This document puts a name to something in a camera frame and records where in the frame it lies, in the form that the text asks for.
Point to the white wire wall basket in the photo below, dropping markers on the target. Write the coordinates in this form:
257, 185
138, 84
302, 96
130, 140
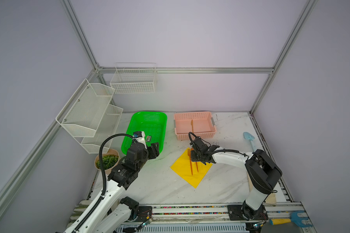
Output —
134, 78

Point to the orange plastic fork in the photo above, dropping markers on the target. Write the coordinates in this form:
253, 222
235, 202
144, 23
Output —
189, 153

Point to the green plastic basket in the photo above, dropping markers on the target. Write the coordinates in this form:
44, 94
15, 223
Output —
152, 123

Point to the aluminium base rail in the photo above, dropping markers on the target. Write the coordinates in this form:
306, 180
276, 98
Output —
213, 218

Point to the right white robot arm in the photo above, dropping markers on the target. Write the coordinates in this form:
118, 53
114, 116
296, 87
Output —
263, 172

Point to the potted green succulent plant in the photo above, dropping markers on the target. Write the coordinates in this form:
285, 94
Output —
110, 160

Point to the yellow paper napkin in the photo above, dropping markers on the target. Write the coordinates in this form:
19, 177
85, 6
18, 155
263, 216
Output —
182, 168

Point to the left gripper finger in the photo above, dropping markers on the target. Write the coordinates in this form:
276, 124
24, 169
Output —
139, 137
153, 151

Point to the right beige work glove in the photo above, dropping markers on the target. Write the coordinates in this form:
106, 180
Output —
269, 199

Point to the blue yellow garden fork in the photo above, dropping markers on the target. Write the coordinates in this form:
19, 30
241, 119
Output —
296, 218

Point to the light blue garden trowel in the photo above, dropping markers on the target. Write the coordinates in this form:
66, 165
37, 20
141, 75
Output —
249, 137

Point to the left green-striped work glove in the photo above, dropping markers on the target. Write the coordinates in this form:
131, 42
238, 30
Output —
78, 211

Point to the pink plastic basket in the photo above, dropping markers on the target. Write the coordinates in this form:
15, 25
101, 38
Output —
203, 125

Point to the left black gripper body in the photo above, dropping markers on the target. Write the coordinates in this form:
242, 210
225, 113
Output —
146, 157

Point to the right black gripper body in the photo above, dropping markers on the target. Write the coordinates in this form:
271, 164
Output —
195, 157

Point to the white mesh two-tier shelf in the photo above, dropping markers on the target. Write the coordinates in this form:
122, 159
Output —
90, 116

